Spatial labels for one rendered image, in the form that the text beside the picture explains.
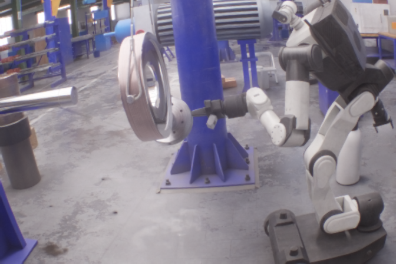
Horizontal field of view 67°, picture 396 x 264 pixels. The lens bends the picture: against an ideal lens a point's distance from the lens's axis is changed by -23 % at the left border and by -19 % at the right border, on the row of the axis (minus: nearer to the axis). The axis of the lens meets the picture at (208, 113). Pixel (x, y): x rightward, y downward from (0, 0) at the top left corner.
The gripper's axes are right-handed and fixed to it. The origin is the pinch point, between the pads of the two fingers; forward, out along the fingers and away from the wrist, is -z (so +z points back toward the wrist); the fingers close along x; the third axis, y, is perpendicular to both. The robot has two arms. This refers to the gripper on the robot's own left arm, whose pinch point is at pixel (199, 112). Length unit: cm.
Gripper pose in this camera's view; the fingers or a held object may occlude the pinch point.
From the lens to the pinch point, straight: 152.1
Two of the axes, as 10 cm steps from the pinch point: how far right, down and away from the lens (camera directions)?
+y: 1.1, 9.1, -4.1
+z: 9.8, -1.7, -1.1
